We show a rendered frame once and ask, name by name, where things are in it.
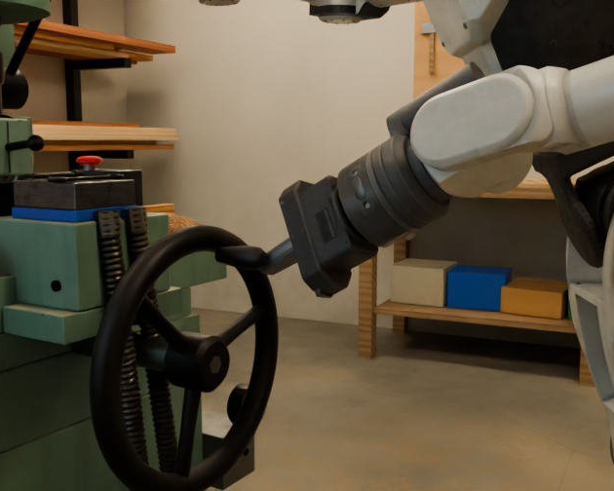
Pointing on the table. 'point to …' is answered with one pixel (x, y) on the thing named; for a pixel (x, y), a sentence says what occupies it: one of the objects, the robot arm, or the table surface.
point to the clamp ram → (1, 198)
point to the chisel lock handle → (27, 144)
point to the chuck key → (55, 174)
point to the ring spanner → (85, 178)
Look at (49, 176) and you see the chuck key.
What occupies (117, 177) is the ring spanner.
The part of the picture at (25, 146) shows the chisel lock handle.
